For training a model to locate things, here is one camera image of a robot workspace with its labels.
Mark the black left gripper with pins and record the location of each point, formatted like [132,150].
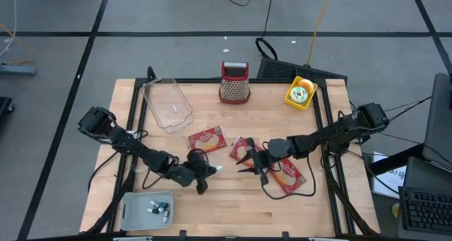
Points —
[199,163]

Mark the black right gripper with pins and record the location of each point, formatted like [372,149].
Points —
[263,159]

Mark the red snack packet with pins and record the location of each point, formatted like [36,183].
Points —
[289,179]
[240,147]
[206,139]

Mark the blue marker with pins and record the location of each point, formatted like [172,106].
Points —
[163,205]

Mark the dark grey capped marker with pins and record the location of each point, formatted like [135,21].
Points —
[153,211]

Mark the clear plastic container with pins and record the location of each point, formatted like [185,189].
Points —
[166,103]

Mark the green iced toy donut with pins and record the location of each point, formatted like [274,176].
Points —
[293,92]

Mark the yellow toy donut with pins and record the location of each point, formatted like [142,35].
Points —
[307,85]

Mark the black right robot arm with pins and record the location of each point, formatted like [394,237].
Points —
[328,136]

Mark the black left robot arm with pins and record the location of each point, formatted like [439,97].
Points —
[141,152]

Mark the black table clamp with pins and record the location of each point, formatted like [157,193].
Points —
[182,234]
[285,234]

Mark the red steel box grater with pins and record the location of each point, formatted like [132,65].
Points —
[234,92]

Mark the yellow plastic basket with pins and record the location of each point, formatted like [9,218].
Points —
[303,107]

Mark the grey plastic bin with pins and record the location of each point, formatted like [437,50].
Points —
[137,216]

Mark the black perforated panel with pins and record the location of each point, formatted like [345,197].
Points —
[282,69]

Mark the white paper sheet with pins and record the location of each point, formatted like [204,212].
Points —
[388,181]

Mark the black desk bar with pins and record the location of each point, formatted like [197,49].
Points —
[395,159]

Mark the yellow round object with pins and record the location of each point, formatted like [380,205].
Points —
[395,210]

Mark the black keyboard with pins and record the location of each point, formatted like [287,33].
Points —
[427,209]

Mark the dark grey laptop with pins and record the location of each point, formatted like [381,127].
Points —
[439,128]

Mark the black floor object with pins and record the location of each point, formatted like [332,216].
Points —
[5,105]

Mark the grey floor base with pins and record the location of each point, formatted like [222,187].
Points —
[17,70]

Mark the black metal table frame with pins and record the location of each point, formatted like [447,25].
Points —
[205,80]

